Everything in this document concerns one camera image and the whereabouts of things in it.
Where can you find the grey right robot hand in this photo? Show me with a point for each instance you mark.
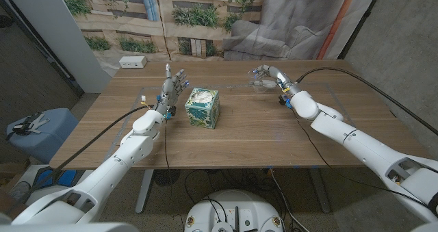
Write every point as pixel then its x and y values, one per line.
pixel 280 79

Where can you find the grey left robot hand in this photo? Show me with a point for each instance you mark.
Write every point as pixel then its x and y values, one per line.
pixel 168 91

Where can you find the clear glass beaker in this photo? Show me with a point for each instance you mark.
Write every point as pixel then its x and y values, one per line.
pixel 263 89

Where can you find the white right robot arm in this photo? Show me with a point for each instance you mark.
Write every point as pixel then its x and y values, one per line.
pixel 359 143

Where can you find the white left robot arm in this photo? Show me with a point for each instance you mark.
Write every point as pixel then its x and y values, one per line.
pixel 113 170

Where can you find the teal floral tissue box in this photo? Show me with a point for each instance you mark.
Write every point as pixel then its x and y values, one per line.
pixel 202 114

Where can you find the brown cardboard box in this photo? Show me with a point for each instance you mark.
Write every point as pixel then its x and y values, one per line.
pixel 8 170

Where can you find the white power strip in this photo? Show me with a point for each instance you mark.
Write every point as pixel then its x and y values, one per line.
pixel 132 62

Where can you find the grey tape outline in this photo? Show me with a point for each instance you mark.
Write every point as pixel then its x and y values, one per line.
pixel 226 86

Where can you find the printed fabric backdrop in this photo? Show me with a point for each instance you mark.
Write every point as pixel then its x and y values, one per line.
pixel 205 20

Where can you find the round black floor base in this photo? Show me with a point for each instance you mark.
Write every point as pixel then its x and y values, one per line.
pixel 166 177

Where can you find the white table leg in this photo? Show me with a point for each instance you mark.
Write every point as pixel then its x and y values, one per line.
pixel 143 194

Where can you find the grey table leg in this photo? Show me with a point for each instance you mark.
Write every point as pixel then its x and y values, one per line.
pixel 321 194

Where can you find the white pillar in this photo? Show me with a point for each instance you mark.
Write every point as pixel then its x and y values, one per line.
pixel 58 30

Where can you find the white robot torso base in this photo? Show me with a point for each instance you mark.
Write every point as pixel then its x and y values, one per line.
pixel 232 201

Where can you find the blue padded stool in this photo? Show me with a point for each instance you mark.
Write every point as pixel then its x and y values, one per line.
pixel 48 139

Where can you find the white and blue floor device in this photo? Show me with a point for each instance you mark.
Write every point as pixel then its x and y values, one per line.
pixel 51 177

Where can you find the black backdrop frame pole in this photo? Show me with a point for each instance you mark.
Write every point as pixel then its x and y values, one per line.
pixel 360 22

